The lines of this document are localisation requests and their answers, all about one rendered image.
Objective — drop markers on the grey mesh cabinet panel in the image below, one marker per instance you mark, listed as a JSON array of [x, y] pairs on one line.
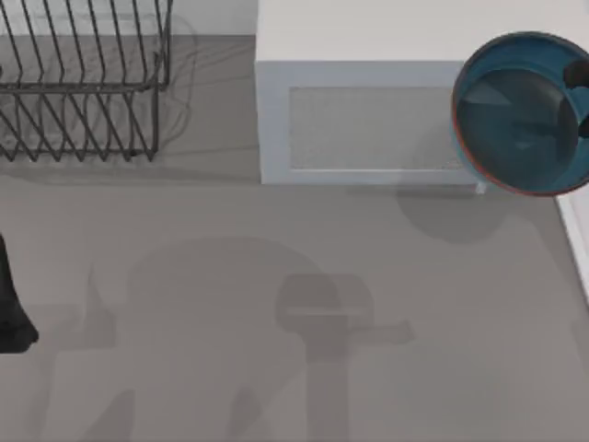
[[368, 129]]

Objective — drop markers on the blue bowl with red rim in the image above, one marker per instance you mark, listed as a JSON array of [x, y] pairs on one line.
[[511, 138]]

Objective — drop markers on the white panel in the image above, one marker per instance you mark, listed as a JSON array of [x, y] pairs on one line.
[[577, 244]]

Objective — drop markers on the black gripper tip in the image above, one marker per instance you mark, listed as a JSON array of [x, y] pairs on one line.
[[10, 322]]

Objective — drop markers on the white cabinet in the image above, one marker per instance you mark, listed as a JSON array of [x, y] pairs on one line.
[[359, 41]]

